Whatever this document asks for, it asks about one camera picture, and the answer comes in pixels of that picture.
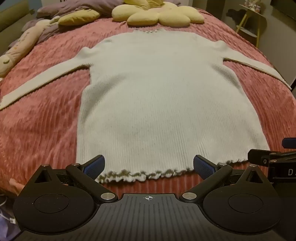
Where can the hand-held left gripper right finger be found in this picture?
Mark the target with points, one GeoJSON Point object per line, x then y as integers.
{"type": "Point", "coordinates": [203, 166]}

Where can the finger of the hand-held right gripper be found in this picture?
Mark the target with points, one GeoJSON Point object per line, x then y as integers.
{"type": "Point", "coordinates": [262, 156]}
{"type": "Point", "coordinates": [290, 143]}

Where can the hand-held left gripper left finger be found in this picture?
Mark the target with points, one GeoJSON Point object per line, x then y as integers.
{"type": "Point", "coordinates": [95, 166]}

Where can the white ribbed knit sweater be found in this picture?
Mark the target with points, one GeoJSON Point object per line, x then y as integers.
{"type": "Point", "coordinates": [157, 92]}

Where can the pink ribbed bed blanket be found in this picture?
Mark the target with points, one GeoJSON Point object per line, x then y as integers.
{"type": "Point", "coordinates": [44, 120]}

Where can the yellow-legged side table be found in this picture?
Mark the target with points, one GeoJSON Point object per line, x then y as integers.
{"type": "Point", "coordinates": [251, 33]}

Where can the wrapped flower bouquet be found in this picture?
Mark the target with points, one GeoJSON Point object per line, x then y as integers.
{"type": "Point", "coordinates": [253, 5]}

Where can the long cream plush toy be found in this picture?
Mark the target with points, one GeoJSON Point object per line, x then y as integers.
{"type": "Point", "coordinates": [24, 40]}

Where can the small yellow leaf-shaped pillow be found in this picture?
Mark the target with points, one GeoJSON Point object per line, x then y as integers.
{"type": "Point", "coordinates": [77, 17]}

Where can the yellow flower-shaped pillow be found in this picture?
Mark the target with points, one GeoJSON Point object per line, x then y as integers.
{"type": "Point", "coordinates": [159, 14]}

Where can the purple crumpled blanket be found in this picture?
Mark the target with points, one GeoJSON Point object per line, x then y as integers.
{"type": "Point", "coordinates": [59, 8]}

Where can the white wardrobe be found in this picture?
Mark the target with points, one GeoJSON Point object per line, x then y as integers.
{"type": "Point", "coordinates": [49, 1]}

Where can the olive green padded furniture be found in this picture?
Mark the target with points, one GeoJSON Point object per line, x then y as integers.
{"type": "Point", "coordinates": [11, 16]}

